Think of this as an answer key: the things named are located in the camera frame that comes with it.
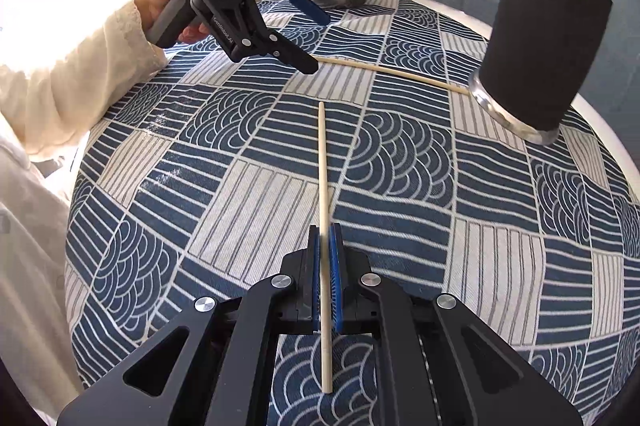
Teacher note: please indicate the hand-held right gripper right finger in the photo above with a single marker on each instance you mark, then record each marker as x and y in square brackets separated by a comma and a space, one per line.
[336, 276]

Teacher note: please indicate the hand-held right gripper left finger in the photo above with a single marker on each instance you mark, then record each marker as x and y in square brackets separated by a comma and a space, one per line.
[316, 276]

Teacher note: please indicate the wooden chopstick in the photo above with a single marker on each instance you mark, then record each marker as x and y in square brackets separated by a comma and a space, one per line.
[400, 74]
[323, 166]

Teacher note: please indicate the black cylindrical utensil holder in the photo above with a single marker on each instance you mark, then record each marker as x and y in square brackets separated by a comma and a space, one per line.
[545, 36]

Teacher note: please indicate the person's left forearm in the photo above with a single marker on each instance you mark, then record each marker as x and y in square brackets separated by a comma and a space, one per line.
[75, 91]

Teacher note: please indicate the blue patterned tablecloth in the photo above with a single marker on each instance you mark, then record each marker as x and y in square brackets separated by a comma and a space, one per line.
[240, 186]

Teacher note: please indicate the person's cream shirt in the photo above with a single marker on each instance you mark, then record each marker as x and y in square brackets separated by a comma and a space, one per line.
[30, 256]

